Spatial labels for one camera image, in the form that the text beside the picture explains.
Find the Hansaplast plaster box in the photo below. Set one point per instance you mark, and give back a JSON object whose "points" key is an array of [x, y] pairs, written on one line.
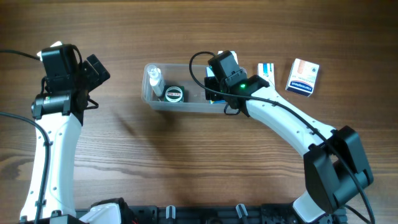
{"points": [[302, 77]]}

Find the clear plastic container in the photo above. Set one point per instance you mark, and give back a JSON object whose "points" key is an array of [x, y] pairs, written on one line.
{"points": [[178, 75]]}

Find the white Panadol box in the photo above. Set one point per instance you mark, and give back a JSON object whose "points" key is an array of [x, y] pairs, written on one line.
{"points": [[266, 71]]}

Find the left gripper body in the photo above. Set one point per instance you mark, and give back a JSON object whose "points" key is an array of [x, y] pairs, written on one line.
{"points": [[88, 78]]}

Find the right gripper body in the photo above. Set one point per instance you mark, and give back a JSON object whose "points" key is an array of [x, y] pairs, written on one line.
{"points": [[214, 83]]}

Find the blue yellow VapoDrops box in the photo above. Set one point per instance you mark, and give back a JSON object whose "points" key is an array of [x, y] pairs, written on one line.
{"points": [[211, 74]]}

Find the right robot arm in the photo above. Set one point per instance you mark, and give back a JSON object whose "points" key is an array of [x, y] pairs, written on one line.
{"points": [[335, 163]]}

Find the green Zam-Buk ointment box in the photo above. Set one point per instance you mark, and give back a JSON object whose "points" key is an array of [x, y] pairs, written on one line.
{"points": [[174, 94]]}

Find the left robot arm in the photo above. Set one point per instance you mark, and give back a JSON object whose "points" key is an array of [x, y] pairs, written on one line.
{"points": [[59, 110]]}

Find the white calamine lotion bottle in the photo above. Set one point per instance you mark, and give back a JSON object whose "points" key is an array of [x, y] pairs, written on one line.
{"points": [[156, 80]]}

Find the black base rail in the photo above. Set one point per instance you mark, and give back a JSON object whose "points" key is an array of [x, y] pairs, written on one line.
{"points": [[264, 214]]}

